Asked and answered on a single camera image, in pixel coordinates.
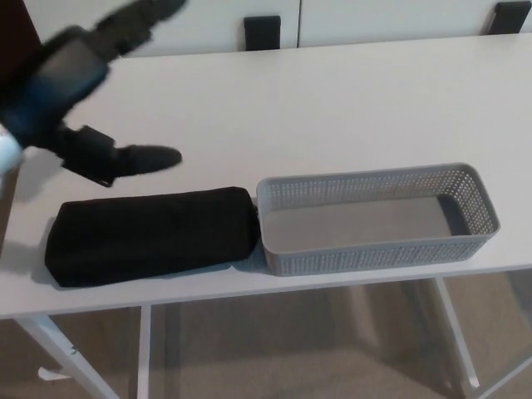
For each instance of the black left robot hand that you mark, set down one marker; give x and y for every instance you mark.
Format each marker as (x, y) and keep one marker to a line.
(54, 83)

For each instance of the black fabric pencil case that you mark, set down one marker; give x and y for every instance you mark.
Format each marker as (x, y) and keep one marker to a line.
(154, 232)

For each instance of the dark brown door panel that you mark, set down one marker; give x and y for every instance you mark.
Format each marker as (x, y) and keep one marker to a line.
(16, 25)

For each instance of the white cabinet row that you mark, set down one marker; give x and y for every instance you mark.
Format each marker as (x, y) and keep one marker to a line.
(374, 21)

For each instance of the grey perforated plastic basket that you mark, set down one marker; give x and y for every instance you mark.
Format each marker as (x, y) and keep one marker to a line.
(374, 257)

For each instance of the black rectangular bracket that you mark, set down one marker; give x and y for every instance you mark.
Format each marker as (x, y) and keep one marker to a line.
(262, 33)
(508, 18)

